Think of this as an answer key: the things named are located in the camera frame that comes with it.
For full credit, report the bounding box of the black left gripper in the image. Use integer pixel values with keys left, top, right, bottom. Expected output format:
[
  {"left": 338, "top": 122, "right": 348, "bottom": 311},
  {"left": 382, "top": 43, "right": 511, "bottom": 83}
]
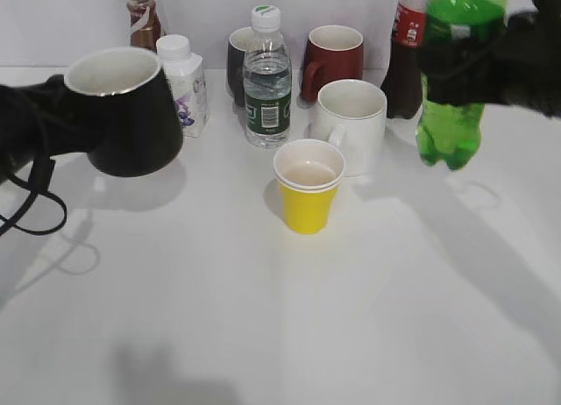
[{"left": 1, "top": 75, "right": 110, "bottom": 186}]

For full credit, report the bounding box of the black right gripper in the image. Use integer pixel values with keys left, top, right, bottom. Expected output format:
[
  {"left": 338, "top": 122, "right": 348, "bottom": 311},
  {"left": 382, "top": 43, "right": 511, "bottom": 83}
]
[{"left": 418, "top": 0, "right": 560, "bottom": 117}]

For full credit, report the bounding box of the black mug white interior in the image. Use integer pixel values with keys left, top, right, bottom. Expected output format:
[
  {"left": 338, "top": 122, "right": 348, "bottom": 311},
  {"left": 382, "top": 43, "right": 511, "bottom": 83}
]
[{"left": 63, "top": 46, "right": 183, "bottom": 177}]

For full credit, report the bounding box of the green plastic soda bottle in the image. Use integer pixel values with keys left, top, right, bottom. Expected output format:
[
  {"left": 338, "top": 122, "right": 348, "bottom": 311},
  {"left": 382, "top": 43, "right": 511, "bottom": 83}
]
[{"left": 416, "top": 0, "right": 506, "bottom": 171}]

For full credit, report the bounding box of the white ceramic mug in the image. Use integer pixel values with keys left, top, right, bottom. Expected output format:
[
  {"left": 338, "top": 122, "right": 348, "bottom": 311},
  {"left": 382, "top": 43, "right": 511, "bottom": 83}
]
[{"left": 309, "top": 79, "right": 387, "bottom": 177}]

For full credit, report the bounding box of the dark red ceramic mug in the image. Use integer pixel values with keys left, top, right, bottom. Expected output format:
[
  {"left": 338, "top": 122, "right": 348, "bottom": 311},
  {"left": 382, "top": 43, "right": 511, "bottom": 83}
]
[{"left": 301, "top": 25, "right": 364, "bottom": 103}]

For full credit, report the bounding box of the dark grey mug behind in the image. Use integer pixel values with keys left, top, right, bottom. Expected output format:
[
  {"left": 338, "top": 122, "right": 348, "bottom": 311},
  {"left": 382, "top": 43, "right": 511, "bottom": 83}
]
[{"left": 226, "top": 26, "right": 253, "bottom": 108}]

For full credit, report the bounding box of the cola bottle red label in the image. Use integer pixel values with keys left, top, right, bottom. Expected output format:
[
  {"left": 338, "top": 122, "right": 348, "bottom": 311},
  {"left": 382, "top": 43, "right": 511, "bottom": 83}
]
[{"left": 381, "top": 0, "right": 427, "bottom": 119}]

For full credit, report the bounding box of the brown coffee drink bottle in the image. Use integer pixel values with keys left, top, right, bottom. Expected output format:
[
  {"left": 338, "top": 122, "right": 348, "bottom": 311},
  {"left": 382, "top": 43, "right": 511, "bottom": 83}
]
[{"left": 126, "top": 0, "right": 164, "bottom": 53}]

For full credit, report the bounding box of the white yogurt drink bottle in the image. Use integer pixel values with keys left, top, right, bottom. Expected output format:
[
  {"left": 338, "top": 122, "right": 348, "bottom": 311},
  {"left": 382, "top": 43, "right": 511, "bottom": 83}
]
[{"left": 156, "top": 34, "right": 209, "bottom": 138}]

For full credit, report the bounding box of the clear water bottle green label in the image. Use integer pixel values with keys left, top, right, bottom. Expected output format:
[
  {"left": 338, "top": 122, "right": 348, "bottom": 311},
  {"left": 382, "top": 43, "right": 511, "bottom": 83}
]
[{"left": 243, "top": 4, "right": 292, "bottom": 149}]

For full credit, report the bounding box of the black cable loop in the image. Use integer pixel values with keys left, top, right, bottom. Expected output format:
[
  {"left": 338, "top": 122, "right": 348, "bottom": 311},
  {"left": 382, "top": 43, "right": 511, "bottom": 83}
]
[{"left": 0, "top": 157, "right": 68, "bottom": 237}]

